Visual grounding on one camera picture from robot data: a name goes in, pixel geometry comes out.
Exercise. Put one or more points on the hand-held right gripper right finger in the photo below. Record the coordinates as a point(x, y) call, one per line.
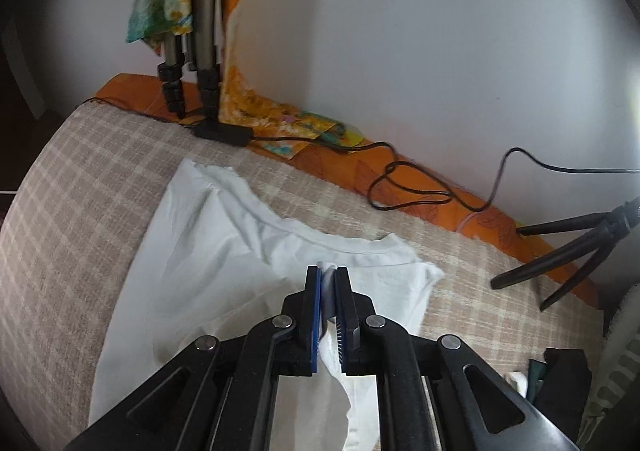
point(340, 316)

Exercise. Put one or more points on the grey tripod with black clamps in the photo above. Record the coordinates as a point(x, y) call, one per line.
point(205, 6)

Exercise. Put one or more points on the small black tripod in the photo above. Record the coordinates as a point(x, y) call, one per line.
point(607, 231)

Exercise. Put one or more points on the orange leaf print sheet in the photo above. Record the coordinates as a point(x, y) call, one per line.
point(500, 227)

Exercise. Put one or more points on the white t-shirt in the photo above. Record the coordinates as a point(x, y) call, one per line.
point(210, 256)

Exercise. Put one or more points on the dark folded clothes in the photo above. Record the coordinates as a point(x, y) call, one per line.
point(565, 381)

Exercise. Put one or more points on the orange floral cloth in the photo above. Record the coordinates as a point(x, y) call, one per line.
point(235, 81)

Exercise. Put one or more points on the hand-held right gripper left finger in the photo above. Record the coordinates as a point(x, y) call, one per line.
point(313, 312)

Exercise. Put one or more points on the green striped white pillow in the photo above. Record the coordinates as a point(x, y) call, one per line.
point(620, 356)

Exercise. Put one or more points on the black power adapter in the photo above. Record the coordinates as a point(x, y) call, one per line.
point(220, 131)

